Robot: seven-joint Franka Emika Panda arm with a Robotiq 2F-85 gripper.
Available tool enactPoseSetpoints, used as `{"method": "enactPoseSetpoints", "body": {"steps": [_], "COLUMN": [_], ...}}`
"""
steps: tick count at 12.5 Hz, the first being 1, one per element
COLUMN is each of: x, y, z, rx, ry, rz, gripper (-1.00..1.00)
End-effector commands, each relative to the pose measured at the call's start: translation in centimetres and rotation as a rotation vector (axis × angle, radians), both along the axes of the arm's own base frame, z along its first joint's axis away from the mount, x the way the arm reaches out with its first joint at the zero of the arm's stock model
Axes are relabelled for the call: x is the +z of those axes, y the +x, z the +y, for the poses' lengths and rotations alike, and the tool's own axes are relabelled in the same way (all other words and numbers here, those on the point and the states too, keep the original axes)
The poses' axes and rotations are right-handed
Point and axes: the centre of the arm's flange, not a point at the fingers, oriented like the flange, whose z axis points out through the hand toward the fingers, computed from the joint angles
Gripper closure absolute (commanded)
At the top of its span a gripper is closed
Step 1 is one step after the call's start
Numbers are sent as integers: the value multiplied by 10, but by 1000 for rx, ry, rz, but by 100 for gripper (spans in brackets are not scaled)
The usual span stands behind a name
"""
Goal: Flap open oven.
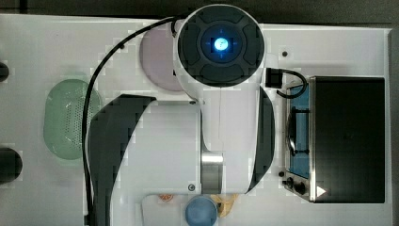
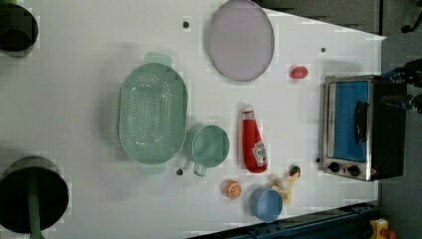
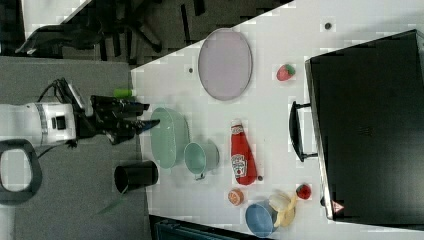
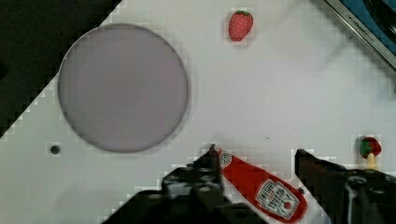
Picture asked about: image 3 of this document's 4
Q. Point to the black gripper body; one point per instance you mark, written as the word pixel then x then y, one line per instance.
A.
pixel 109 118

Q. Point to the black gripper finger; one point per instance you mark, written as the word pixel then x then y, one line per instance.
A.
pixel 141 126
pixel 137 107

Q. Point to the black toaster oven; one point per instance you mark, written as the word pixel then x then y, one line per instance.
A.
pixel 367 105

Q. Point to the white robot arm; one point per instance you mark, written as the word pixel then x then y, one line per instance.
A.
pixel 52 124

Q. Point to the black cylinder arm base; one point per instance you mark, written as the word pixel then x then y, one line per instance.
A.
pixel 135 176

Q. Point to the green oval colander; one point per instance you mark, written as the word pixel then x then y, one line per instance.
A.
pixel 169 138

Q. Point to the black office chair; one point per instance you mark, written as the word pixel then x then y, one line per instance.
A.
pixel 102 19

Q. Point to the grey round plate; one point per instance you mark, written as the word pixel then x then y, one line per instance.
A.
pixel 225 64

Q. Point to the red ketchup bottle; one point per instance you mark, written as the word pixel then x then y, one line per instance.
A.
pixel 242 160

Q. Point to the toy orange half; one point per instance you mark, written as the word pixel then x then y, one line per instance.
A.
pixel 236 197

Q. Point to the blue cup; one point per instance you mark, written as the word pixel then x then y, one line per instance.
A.
pixel 260 218

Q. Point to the toy strawberry near plate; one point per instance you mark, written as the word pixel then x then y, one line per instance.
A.
pixel 285 72

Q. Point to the toy peeled banana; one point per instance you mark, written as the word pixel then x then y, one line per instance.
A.
pixel 285 206

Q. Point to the toy strawberry near banana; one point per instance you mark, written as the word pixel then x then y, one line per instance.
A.
pixel 303 191

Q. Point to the green cup with handle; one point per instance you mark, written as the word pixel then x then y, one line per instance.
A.
pixel 201 157

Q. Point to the black ring stand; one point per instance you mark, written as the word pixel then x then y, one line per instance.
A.
pixel 21 175

